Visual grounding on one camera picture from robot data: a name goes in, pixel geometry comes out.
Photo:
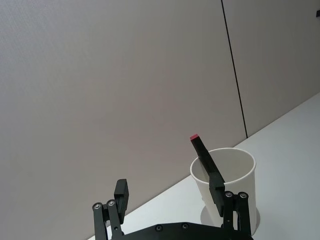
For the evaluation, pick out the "white paper cup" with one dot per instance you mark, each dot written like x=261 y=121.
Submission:
x=246 y=190

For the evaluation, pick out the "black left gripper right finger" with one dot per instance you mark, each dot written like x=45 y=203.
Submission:
x=217 y=197

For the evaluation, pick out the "black stick with red tip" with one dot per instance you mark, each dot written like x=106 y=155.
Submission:
x=200 y=148

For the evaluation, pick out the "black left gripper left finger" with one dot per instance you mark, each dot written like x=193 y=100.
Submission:
x=121 y=200

